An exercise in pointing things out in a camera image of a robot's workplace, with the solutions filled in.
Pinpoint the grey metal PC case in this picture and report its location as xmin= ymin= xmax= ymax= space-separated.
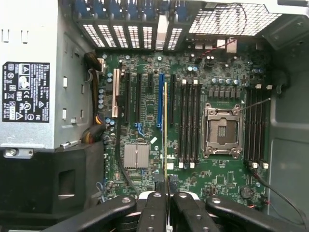
xmin=0 ymin=0 xmax=309 ymax=232

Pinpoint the white expansion slot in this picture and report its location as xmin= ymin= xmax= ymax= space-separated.
xmin=112 ymin=68 xmax=120 ymax=118

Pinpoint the silver chipset heatsink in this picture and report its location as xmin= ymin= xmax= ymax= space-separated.
xmin=124 ymin=142 xmax=150 ymax=169

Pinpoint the red and black wire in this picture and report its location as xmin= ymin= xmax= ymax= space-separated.
xmin=199 ymin=38 xmax=238 ymax=59

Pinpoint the black plastic disk bay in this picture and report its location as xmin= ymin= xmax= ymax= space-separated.
xmin=0 ymin=141 xmax=105 ymax=215

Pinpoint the black power supply label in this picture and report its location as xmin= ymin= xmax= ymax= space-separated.
xmin=1 ymin=61 xmax=50 ymax=124

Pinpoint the blue expansion slot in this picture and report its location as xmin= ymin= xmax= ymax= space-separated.
xmin=156 ymin=73 xmax=166 ymax=129

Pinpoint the green motherboard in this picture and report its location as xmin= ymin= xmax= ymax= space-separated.
xmin=102 ymin=52 xmax=273 ymax=211

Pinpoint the thin metal locking lever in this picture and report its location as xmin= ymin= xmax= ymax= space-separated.
xmin=239 ymin=98 xmax=271 ymax=113

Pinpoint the black power cable bundle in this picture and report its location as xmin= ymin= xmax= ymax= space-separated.
xmin=81 ymin=51 xmax=107 ymax=145

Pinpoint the black flat cable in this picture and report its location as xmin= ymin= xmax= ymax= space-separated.
xmin=114 ymin=95 xmax=141 ymax=194

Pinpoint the black RAM slot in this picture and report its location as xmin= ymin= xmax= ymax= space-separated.
xmin=184 ymin=83 xmax=192 ymax=165
xmin=249 ymin=84 xmax=260 ymax=170
xmin=260 ymin=84 xmax=271 ymax=170
xmin=243 ymin=88 xmax=253 ymax=167
xmin=194 ymin=83 xmax=202 ymax=165
xmin=255 ymin=88 xmax=266 ymax=167
xmin=179 ymin=79 xmax=187 ymax=169
xmin=189 ymin=79 xmax=197 ymax=169

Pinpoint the thin black wire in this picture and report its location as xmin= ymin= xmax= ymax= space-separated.
xmin=248 ymin=166 xmax=308 ymax=219

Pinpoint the metal fan grille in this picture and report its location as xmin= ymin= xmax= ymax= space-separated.
xmin=187 ymin=4 xmax=283 ymax=37

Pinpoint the metal CPU socket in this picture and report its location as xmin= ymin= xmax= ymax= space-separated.
xmin=201 ymin=102 xmax=243 ymax=160

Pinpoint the silver power supply unit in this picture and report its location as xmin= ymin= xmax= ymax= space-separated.
xmin=0 ymin=0 xmax=97 ymax=153

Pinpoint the long black expansion slot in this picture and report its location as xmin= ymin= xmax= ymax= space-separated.
xmin=124 ymin=72 xmax=130 ymax=124
xmin=135 ymin=72 xmax=142 ymax=123
xmin=169 ymin=74 xmax=176 ymax=126

